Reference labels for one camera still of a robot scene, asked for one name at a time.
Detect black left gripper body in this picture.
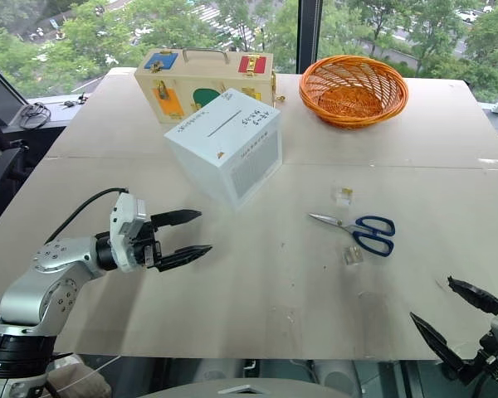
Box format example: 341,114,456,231
130,214,165,270

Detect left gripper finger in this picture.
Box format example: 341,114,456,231
150,209,203,231
156,245,214,274

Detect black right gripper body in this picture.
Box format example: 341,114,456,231
469,332,498,387

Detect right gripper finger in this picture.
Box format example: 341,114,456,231
409,312,479,385
446,274,498,315

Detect white cardboard box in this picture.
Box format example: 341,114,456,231
164,87,284,213

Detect small clear plastic piece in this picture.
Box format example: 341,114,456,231
330,186,355,207
341,245,364,265

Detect brown rounded shape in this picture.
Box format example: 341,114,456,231
45,359,112,398

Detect black office chair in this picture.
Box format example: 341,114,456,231
0,118,31,201

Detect orange wicker basket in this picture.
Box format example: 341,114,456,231
298,54,410,131

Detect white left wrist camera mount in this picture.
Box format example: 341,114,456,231
108,192,151,274

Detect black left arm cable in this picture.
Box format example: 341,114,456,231
44,187,130,245

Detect blue handled scissors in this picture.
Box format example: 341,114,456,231
307,211,397,257

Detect wooden latch box with handle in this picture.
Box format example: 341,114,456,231
133,46,285,126

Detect black cable bundle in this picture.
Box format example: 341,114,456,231
17,102,51,129

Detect black window frame post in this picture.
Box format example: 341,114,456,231
296,0,323,76

